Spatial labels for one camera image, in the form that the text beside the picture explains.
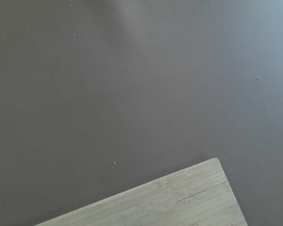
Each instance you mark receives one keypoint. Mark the bamboo cutting board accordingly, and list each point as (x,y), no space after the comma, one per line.
(199,195)

